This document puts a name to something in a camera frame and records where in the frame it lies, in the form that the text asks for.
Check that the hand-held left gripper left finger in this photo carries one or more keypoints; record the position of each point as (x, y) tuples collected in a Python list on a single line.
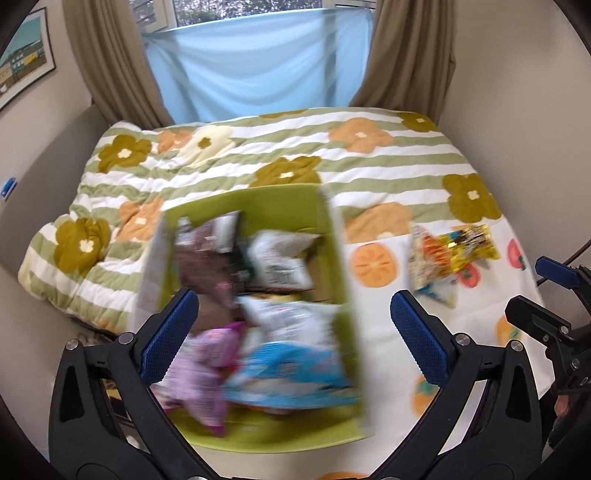
[(168, 337)]

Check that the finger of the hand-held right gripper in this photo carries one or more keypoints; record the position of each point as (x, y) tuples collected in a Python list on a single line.
[(535, 318), (551, 270)]

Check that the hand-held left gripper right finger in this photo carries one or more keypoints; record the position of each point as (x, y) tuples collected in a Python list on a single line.
[(418, 337)]

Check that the pink striped snack packet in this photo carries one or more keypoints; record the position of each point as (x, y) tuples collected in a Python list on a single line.
[(221, 341)]

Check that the purple snack packet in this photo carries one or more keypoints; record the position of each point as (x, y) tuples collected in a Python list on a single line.
[(198, 392)]

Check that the white barcode snack packet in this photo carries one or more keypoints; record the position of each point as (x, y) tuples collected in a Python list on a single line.
[(295, 321)]

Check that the blue snack packet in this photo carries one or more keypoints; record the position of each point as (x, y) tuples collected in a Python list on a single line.
[(295, 374)]

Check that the green cardboard box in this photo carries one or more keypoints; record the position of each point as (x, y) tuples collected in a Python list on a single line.
[(286, 203)]

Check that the person's right hand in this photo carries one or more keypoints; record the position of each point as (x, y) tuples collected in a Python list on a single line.
[(563, 405)]

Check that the white fruit print cloth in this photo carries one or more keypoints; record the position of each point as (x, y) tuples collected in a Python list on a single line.
[(480, 314)]

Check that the white pink-edged snack packet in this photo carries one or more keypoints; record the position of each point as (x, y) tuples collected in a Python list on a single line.
[(429, 267)]

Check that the yellow foil snack packet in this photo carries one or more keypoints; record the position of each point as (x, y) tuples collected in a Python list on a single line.
[(475, 247)]

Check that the brown snack packet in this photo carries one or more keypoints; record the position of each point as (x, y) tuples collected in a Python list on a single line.
[(203, 263)]

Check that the white green-print snack packet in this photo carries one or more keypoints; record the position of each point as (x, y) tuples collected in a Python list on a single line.
[(277, 263)]

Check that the blue tag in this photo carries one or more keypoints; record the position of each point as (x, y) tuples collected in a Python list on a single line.
[(8, 187)]

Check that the green striped floral blanket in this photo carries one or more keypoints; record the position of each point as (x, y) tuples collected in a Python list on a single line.
[(277, 143)]

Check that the brown curtain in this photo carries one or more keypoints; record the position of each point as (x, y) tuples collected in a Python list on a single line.
[(406, 55), (115, 60)]

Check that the light blue cloth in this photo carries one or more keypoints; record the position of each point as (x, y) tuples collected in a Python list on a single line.
[(258, 69)]

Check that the window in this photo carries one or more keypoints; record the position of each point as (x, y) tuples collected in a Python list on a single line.
[(231, 9)]

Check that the framed wall poster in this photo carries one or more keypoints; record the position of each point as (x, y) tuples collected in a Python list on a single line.
[(23, 60)]

